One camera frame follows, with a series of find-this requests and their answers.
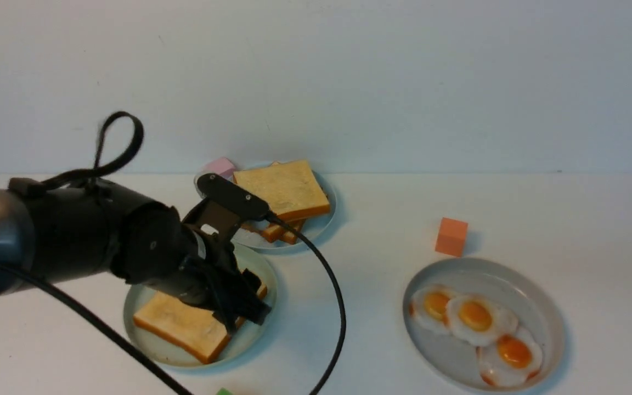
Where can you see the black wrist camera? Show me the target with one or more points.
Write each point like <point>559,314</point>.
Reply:
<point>224,207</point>

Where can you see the green empty plate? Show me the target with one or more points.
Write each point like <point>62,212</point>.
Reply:
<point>247,258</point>

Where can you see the green foam block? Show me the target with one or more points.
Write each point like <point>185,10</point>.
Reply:
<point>224,391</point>

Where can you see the orange foam cube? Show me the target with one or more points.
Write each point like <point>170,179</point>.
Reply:
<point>451,237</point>

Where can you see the grey egg plate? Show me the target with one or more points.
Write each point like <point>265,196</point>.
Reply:
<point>451,360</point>

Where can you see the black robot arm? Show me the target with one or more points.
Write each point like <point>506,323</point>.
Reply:
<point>90,228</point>

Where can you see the fried egg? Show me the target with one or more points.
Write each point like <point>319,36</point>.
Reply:
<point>511,361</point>
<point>428,308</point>
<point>479,321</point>

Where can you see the pink foam cube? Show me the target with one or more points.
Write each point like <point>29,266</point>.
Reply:
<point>221,167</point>

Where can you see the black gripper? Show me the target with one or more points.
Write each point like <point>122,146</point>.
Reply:
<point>201,276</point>

